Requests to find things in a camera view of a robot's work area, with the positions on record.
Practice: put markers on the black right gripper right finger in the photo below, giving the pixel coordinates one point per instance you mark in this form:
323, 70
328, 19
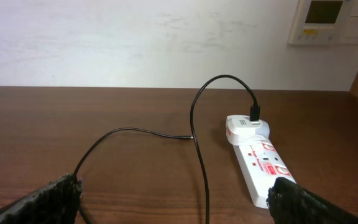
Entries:
290, 203

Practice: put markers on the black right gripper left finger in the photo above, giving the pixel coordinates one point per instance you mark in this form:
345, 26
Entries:
56, 202

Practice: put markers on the white USB charger adapter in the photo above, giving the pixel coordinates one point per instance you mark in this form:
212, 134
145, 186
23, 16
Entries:
241, 130

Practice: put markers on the white power strip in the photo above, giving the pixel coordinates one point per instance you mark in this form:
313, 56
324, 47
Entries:
261, 166

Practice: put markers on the white wall control panel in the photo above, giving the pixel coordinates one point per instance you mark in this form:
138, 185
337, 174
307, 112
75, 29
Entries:
325, 22

